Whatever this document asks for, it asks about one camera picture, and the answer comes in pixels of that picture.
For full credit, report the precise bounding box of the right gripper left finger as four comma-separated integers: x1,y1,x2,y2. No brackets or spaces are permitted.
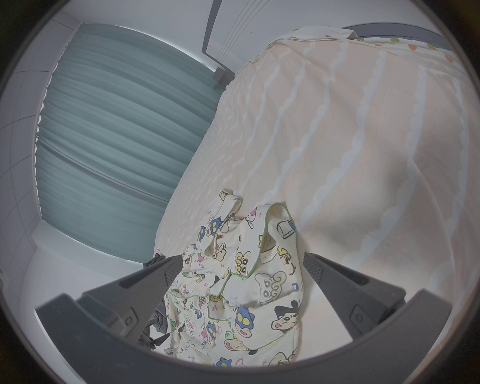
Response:
77,256,184,340

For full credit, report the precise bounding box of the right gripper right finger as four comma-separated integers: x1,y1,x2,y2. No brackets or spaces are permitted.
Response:
304,252,406,342

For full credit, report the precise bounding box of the white printed pyjama top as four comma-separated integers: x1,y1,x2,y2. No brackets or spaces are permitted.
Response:
163,188,305,369

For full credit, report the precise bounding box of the dark grey garment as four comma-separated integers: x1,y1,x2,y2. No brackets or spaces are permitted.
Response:
139,252,174,349

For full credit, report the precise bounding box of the bed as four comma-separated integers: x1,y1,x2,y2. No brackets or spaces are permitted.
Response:
152,0,479,372

